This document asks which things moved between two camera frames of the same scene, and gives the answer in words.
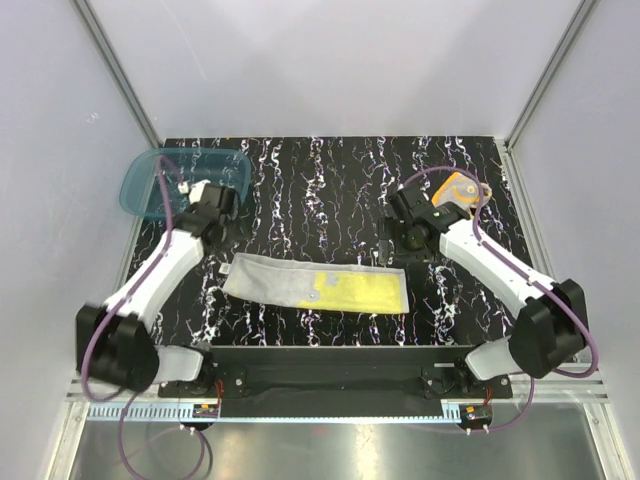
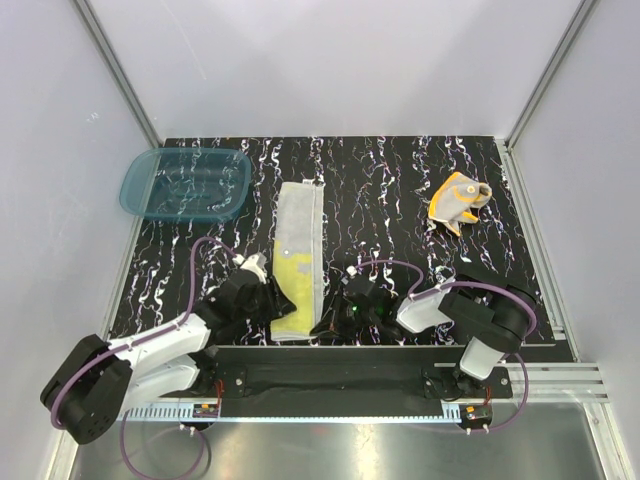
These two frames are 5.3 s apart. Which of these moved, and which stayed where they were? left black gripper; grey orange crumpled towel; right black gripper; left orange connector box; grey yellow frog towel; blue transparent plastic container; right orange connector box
Moved: right black gripper; grey yellow frog towel; left black gripper
Stayed: blue transparent plastic container; left orange connector box; grey orange crumpled towel; right orange connector box
